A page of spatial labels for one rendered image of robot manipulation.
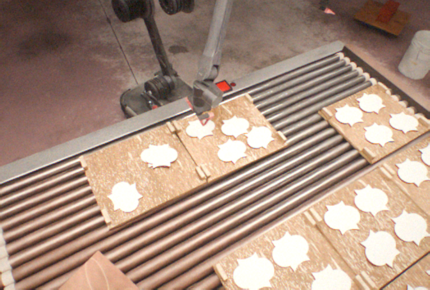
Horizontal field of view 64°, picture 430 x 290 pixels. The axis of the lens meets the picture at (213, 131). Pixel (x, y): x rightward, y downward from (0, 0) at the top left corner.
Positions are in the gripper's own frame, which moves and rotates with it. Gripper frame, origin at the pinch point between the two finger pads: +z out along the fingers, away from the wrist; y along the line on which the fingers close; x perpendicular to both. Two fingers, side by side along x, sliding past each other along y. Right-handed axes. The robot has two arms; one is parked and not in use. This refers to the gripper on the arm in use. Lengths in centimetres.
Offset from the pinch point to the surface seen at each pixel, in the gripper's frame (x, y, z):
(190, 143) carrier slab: 7.1, -6.1, 8.1
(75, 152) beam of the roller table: 52, 13, 10
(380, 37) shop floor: -275, 93, 104
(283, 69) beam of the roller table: -62, 18, 11
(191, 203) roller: 19.3, -31.2, 9.9
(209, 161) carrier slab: 4.1, -18.2, 8.0
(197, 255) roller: 26, -50, 9
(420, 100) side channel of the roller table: -110, -34, 7
